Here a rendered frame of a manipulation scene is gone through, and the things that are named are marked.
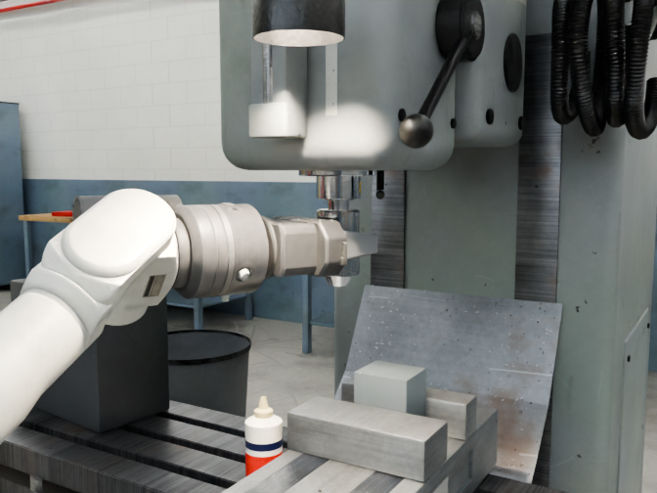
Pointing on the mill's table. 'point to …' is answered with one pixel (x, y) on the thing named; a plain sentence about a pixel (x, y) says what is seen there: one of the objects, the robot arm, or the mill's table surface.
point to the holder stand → (113, 374)
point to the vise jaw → (369, 437)
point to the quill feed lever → (459, 45)
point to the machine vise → (477, 455)
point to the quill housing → (345, 92)
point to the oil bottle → (262, 437)
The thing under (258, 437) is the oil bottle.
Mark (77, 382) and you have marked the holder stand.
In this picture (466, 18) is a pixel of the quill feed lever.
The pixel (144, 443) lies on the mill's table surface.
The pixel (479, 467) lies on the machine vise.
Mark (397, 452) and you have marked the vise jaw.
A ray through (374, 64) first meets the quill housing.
